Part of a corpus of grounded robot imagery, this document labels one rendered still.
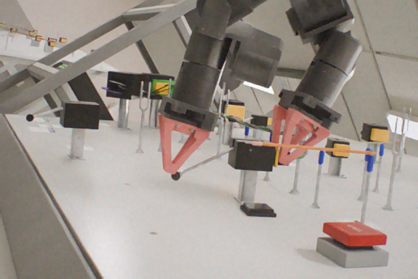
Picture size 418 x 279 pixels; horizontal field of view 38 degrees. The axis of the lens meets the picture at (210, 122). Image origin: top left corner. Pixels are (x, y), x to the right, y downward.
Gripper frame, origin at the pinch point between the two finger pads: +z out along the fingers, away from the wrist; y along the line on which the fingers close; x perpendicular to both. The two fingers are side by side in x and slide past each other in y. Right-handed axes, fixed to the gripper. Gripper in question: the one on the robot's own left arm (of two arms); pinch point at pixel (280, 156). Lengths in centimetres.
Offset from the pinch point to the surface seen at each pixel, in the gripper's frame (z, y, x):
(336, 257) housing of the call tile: 6.7, -25.0, -0.5
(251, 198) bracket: 7.3, -0.8, 1.1
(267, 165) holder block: 2.1, -1.9, 1.9
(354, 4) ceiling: -127, 321, -128
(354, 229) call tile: 3.3, -24.0, -1.4
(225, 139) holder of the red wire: 2, 57, -9
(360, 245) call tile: 4.4, -26.0, -1.7
